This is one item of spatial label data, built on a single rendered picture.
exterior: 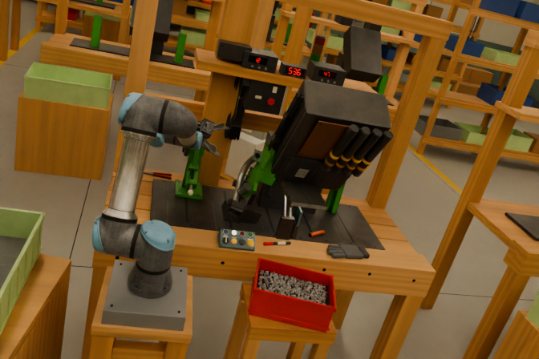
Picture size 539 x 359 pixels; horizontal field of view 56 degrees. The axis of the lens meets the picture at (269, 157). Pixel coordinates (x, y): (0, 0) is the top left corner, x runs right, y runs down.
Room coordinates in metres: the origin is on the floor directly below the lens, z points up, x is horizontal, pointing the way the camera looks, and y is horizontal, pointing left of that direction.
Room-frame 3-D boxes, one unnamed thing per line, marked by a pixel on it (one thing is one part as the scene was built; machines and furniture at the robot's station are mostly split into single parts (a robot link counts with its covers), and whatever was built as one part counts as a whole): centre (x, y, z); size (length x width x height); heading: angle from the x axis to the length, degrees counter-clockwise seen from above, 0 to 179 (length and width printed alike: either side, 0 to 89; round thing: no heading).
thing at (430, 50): (2.48, 0.02, 1.36); 1.49 x 0.09 x 0.97; 106
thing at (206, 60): (2.44, 0.01, 1.52); 0.90 x 0.25 x 0.04; 106
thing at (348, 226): (2.19, -0.06, 0.89); 1.10 x 0.42 x 0.02; 106
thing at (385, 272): (1.92, -0.13, 0.82); 1.50 x 0.14 x 0.15; 106
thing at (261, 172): (2.11, 0.00, 1.17); 0.13 x 0.12 x 0.20; 106
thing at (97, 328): (1.44, 0.29, 0.83); 0.32 x 0.32 x 0.04; 13
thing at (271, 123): (2.54, 0.04, 1.23); 1.30 x 0.05 x 0.09; 106
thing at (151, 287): (1.44, 0.29, 0.96); 0.15 x 0.15 x 0.10
